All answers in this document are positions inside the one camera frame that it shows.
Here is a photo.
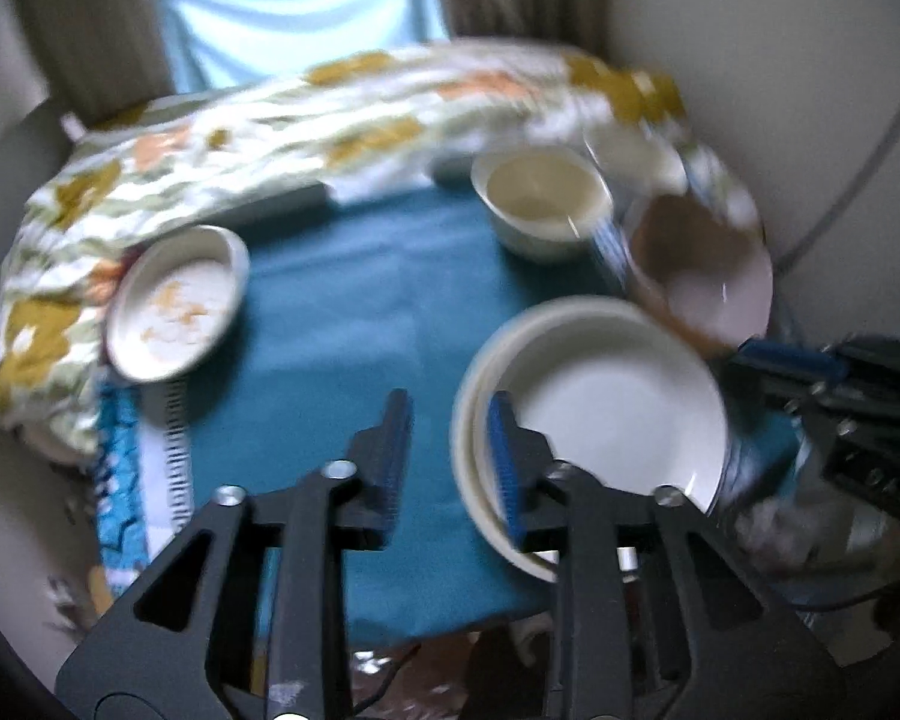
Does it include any teal patterned tablecloth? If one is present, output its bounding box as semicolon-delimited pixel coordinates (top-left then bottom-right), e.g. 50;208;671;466
94;187;796;638

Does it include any orange patterned white plate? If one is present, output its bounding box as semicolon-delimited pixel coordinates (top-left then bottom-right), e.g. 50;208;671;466
103;225;251;382

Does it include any clear plastic bag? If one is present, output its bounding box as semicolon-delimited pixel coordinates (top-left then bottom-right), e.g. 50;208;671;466
720;420;900;616

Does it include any light blue sheer curtain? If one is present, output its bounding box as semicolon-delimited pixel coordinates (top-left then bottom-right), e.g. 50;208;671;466
154;0;451;95

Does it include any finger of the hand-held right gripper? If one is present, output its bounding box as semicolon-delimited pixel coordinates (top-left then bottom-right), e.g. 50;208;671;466
722;360;826;415
735;340;850;383

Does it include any cream plate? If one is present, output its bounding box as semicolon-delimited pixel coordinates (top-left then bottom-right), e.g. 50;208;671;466
452;297;691;584

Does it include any cream bowl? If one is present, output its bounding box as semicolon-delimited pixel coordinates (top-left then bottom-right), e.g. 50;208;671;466
470;148;614;262

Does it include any floral blanket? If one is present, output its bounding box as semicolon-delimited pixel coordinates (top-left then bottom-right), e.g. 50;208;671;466
0;41;766;458

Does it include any small white bowl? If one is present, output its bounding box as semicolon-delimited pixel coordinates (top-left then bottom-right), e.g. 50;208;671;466
583;120;689;196

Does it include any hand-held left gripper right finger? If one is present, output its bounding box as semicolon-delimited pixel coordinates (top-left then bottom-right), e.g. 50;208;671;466
486;390;848;720

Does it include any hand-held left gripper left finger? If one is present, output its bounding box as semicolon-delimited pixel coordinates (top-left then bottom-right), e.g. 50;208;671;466
55;388;415;720

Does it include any grey board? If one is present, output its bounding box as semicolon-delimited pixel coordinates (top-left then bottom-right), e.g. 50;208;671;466
225;181;331;231

